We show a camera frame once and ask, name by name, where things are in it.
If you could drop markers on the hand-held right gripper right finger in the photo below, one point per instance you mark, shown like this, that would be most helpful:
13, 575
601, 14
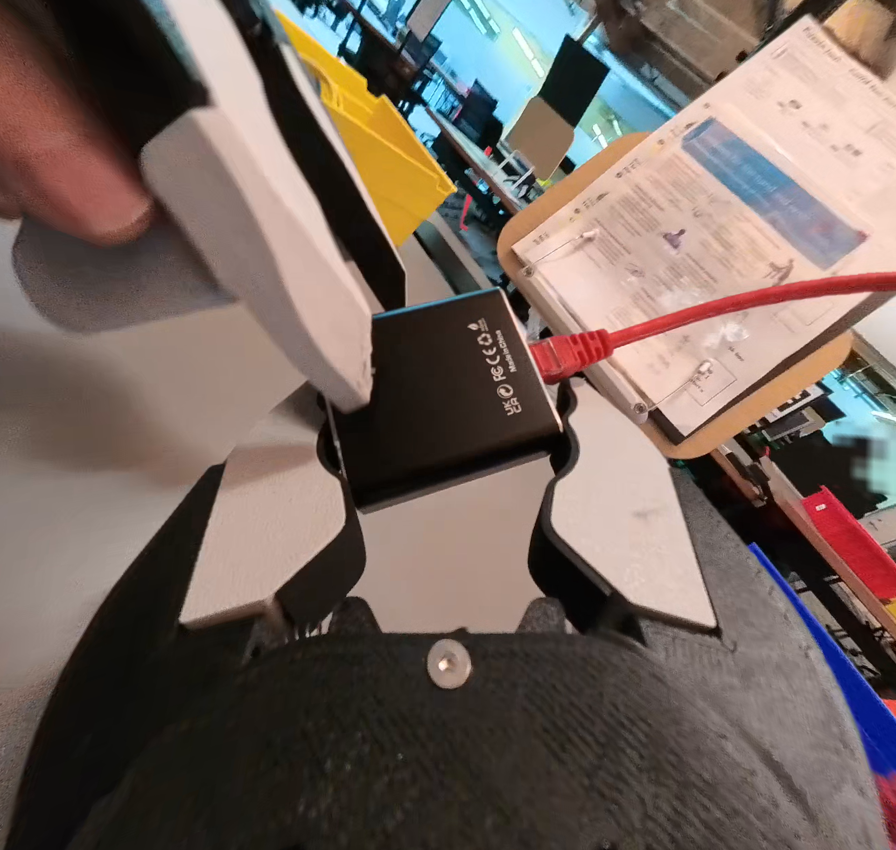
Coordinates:
623, 514

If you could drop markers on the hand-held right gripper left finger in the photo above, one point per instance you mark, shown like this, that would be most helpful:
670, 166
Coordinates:
266, 514

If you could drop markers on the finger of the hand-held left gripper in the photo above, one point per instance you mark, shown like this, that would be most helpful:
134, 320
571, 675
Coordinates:
280, 234
350, 199

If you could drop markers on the yellow plastic bin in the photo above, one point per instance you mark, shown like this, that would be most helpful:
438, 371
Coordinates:
392, 164

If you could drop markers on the black network switch box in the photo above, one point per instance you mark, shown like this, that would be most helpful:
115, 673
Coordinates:
434, 402

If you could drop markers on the person's left hand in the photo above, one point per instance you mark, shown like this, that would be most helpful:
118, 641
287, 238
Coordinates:
63, 150

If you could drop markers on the red plastic bin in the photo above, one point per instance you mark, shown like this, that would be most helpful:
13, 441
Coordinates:
847, 542

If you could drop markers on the small background document stand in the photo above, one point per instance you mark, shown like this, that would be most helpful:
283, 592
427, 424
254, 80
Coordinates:
560, 108

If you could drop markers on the wooden document stand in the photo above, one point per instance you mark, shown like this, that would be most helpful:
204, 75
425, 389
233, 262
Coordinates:
700, 234

